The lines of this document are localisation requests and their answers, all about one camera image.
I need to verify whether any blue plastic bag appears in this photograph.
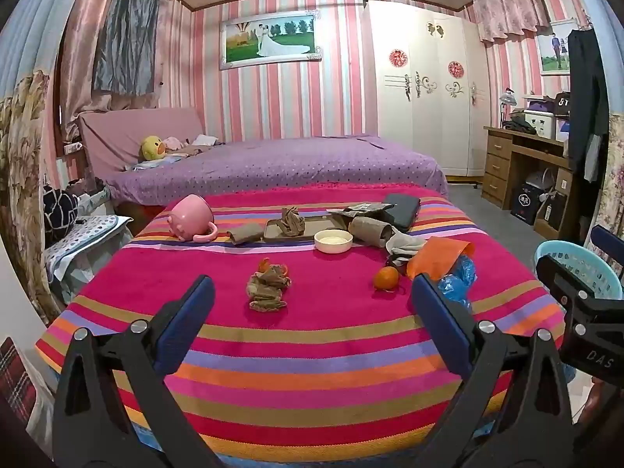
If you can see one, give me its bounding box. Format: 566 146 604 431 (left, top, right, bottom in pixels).
437 255 477 310

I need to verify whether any whole orange fruit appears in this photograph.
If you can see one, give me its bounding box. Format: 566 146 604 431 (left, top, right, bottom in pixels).
372 266 401 292

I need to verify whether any brown paper wad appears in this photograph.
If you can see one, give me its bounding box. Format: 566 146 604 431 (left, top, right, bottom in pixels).
245 264 292 313

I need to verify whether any grey cloth pouch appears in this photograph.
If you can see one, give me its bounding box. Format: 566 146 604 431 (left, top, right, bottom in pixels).
385 232 426 267

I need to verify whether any small brown paper piece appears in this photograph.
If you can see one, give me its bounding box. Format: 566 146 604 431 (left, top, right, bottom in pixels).
227 223 264 245

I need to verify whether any brown paper roll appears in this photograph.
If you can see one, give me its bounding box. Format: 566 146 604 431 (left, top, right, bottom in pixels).
348 216 395 248

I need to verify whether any cream round bowl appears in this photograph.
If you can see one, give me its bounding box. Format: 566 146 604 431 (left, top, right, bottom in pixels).
314 229 353 255

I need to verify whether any camouflage snack packet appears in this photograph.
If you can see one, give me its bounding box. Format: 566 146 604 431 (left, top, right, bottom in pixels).
327 203 395 219

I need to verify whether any brown paper ball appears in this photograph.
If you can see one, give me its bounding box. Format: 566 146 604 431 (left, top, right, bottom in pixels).
277 206 306 237

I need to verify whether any light blue laundry basket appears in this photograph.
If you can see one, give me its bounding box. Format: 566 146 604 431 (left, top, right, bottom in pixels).
533 240 623 300

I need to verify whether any black box under desk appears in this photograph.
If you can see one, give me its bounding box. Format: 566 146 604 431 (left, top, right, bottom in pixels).
511 182 546 225

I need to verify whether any floral beige curtain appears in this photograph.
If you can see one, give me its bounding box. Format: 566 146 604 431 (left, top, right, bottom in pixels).
1 71 60 324

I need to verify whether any striped magenta blanket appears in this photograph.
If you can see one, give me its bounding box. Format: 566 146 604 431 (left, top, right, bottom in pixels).
34 182 567 464

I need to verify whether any pink pig mug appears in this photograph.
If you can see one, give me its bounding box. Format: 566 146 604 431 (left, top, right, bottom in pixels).
167 195 218 243

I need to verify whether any black patterned bag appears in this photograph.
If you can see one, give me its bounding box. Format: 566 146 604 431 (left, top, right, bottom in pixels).
42 185 78 247

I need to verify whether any wooden desk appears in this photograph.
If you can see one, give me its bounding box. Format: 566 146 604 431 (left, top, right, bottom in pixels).
482 127 576 240

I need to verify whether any black wallet case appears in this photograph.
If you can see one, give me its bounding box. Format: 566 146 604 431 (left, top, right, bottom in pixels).
382 193 421 232

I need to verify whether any black hanging garment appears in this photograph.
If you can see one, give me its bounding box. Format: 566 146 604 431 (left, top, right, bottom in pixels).
568 30 609 183

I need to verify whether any desk lamp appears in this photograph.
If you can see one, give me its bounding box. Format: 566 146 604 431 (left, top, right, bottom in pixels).
499 88 517 127

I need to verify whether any yellow duck plush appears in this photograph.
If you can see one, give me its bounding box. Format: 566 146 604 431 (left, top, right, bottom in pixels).
141 135 166 161

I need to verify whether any pink headboard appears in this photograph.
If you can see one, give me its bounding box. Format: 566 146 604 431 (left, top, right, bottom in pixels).
78 108 204 180

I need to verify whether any brown phone case tray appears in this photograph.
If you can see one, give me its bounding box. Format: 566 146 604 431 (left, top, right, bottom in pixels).
262 213 347 242

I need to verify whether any purple dotted bedspread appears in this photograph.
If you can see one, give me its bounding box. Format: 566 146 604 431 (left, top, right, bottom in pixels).
104 135 447 206

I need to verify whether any small wedding portrait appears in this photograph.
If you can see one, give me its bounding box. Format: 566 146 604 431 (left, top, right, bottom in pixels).
536 19 578 76

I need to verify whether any white wardrobe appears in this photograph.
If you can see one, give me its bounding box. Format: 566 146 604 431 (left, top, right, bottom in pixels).
364 1 491 177

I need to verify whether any pink floral window curtain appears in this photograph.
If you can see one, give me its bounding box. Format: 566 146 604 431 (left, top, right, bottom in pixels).
472 0 550 43

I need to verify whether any grey hanging curtain cloth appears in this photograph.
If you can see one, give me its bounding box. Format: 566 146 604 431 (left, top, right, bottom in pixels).
92 0 160 97

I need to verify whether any wedding photo frame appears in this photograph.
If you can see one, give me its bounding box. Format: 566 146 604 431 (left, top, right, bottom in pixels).
220 11 323 70

